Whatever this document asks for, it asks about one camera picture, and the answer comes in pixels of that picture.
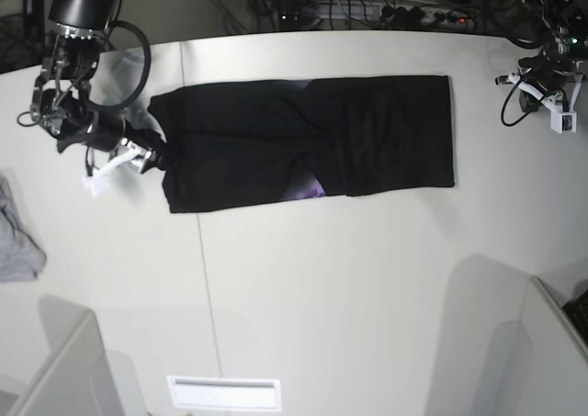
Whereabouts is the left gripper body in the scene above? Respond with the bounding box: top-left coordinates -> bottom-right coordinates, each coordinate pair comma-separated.
515,55 -> 586,112

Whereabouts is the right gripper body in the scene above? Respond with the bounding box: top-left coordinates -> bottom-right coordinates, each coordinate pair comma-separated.
56,111 -> 138,176

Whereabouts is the black T-shirt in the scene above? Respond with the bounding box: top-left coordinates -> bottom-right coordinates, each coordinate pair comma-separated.
148,75 -> 455,213

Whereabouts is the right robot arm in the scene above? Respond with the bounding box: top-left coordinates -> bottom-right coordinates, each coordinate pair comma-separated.
27,0 -> 168,177

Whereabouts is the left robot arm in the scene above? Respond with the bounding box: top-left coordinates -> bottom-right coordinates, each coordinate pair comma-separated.
488,0 -> 587,127

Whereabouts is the white power strip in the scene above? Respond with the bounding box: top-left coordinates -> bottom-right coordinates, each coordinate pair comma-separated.
379,6 -> 479,33

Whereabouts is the grey crumpled cloth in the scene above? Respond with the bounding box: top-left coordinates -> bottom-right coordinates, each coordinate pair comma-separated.
1,175 -> 47,283

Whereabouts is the black keyboard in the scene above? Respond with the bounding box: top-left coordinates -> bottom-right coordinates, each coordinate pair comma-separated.
563,291 -> 588,343

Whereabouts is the white partition panel left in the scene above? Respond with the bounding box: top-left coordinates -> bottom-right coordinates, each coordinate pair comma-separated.
1,294 -> 148,415

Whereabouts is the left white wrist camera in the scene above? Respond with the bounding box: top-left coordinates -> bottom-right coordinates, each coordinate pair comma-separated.
550,111 -> 577,134

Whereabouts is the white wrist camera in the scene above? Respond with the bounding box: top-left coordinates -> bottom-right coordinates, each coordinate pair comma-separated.
550,111 -> 577,134
82,174 -> 109,198

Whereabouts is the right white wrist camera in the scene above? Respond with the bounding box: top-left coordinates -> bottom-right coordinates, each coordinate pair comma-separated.
82,174 -> 109,198

